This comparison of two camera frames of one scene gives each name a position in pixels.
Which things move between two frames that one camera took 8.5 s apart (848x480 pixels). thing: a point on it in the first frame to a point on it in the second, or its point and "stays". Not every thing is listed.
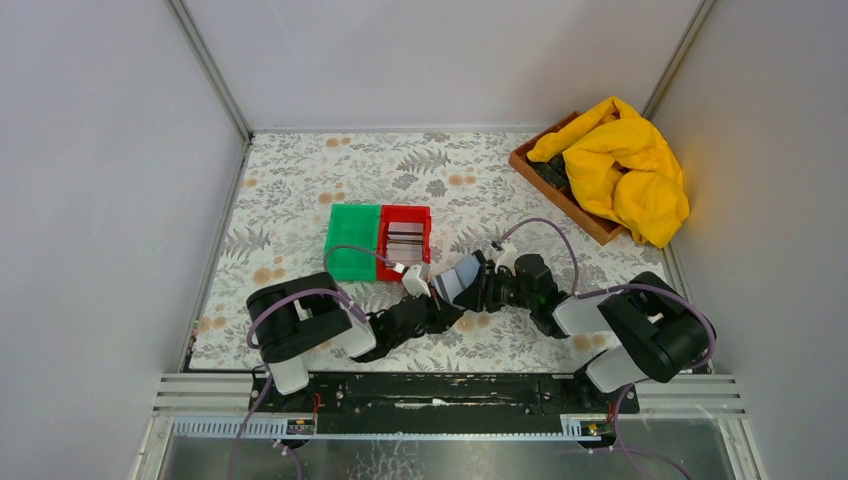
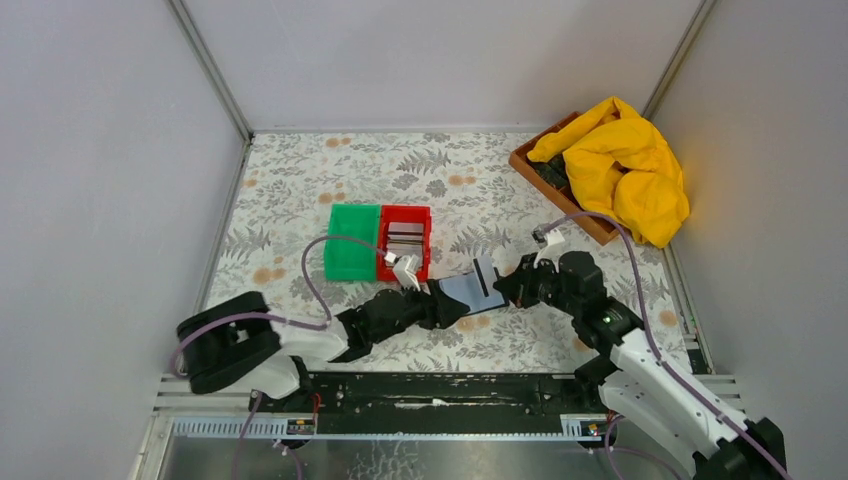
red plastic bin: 402,213 stays
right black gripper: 491,278 to 517,286
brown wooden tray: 598,226 stays
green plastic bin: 353,225 stays
